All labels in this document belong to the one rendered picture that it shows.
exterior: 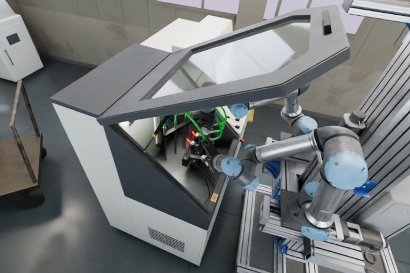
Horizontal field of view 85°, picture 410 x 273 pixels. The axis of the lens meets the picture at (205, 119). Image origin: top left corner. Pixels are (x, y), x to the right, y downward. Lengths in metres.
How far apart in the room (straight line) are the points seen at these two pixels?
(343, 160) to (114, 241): 2.01
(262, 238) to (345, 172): 1.47
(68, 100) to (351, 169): 1.16
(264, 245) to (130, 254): 1.13
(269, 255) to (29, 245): 2.01
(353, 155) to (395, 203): 0.72
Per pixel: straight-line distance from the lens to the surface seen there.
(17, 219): 2.81
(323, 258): 1.48
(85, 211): 2.58
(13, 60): 4.43
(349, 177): 0.86
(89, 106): 1.15
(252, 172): 1.02
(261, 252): 2.17
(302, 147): 0.98
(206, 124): 1.25
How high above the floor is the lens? 2.19
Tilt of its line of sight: 42 degrees down
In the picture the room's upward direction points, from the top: 7 degrees clockwise
